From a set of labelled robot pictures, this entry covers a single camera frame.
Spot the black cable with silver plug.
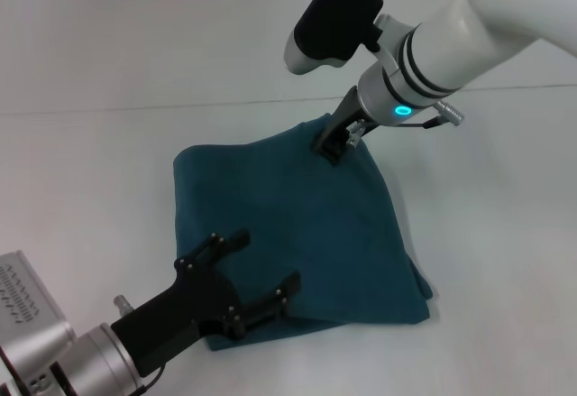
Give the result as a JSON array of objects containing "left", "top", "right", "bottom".
[{"left": 139, "top": 353, "right": 166, "bottom": 379}]

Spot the grey cable with silver plug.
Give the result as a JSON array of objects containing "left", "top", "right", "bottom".
[{"left": 398, "top": 101, "right": 465, "bottom": 129}]

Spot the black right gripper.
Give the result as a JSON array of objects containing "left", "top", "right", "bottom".
[{"left": 311, "top": 87, "right": 380, "bottom": 166}]

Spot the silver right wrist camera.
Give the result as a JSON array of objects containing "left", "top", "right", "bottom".
[{"left": 282, "top": 0, "right": 385, "bottom": 75}]

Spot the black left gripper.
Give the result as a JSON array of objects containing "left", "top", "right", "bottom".
[{"left": 110, "top": 228, "right": 302, "bottom": 377}]

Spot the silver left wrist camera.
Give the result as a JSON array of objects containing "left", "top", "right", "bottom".
[{"left": 0, "top": 249, "right": 77, "bottom": 396}]

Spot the teal t-shirt with white print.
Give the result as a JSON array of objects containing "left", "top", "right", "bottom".
[{"left": 173, "top": 114, "right": 435, "bottom": 352}]

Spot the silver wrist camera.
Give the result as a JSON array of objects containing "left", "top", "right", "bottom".
[
  {"left": 0, "top": 249, "right": 77, "bottom": 396},
  {"left": 282, "top": 0, "right": 385, "bottom": 75}
]

